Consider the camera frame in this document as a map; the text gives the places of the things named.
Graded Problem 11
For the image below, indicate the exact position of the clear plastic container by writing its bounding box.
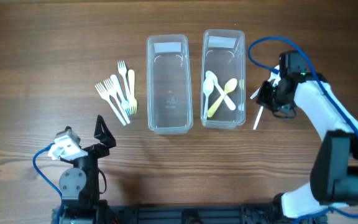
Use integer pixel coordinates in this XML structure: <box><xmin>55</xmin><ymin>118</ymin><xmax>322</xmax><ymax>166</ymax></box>
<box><xmin>200</xmin><ymin>29</ymin><xmax>246</xmax><ymax>129</ymax></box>
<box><xmin>147</xmin><ymin>34</ymin><xmax>193</xmax><ymax>134</ymax></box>

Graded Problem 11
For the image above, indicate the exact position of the white spoon angled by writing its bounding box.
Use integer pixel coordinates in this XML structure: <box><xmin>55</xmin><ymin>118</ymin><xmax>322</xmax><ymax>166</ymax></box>
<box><xmin>250</xmin><ymin>87</ymin><xmax>260</xmax><ymax>99</ymax></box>

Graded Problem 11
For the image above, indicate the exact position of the right clear plastic container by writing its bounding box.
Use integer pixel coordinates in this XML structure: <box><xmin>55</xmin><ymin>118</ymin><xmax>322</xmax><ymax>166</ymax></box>
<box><xmin>200</xmin><ymin>29</ymin><xmax>246</xmax><ymax>129</ymax></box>

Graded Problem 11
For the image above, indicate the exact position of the left clear plastic container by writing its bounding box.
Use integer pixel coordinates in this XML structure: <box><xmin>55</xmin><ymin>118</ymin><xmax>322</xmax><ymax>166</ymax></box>
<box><xmin>147</xmin><ymin>34</ymin><xmax>193</xmax><ymax>134</ymax></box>

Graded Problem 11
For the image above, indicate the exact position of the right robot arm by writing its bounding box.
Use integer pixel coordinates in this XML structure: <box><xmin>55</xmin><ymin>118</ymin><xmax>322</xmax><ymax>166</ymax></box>
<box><xmin>257</xmin><ymin>50</ymin><xmax>358</xmax><ymax>222</ymax></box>

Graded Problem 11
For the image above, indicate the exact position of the yellow plastic spoon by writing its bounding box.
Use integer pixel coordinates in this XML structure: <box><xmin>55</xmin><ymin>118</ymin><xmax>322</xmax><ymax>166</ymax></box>
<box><xmin>207</xmin><ymin>78</ymin><xmax>237</xmax><ymax>118</ymax></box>

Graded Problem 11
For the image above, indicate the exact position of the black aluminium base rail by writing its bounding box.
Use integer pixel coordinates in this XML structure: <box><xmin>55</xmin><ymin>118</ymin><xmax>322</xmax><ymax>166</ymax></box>
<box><xmin>51</xmin><ymin>202</ymin><xmax>328</xmax><ymax>224</ymax></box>

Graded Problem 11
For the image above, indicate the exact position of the white spoon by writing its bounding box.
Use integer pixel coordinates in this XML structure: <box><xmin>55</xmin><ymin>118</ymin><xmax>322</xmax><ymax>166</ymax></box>
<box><xmin>203</xmin><ymin>78</ymin><xmax>214</xmax><ymax>119</ymax></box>
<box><xmin>206</xmin><ymin>70</ymin><xmax>236</xmax><ymax>111</ymax></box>
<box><xmin>253</xmin><ymin>106</ymin><xmax>264</xmax><ymax>130</ymax></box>

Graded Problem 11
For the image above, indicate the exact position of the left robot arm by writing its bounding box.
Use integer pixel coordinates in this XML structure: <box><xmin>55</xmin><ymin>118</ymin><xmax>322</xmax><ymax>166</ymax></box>
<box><xmin>50</xmin><ymin>115</ymin><xmax>120</xmax><ymax>224</ymax></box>

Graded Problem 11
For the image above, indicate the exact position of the right blue cable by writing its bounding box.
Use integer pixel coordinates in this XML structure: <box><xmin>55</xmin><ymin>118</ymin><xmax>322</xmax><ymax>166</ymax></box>
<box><xmin>247</xmin><ymin>36</ymin><xmax>358</xmax><ymax>224</ymax></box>

